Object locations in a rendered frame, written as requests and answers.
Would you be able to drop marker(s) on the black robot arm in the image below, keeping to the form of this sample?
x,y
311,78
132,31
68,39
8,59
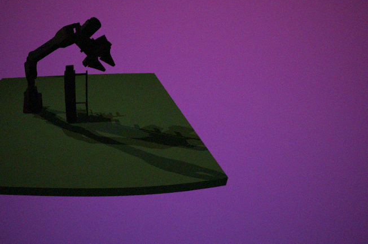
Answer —
x,y
63,38

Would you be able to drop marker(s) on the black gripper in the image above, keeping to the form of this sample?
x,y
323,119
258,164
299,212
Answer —
x,y
93,52

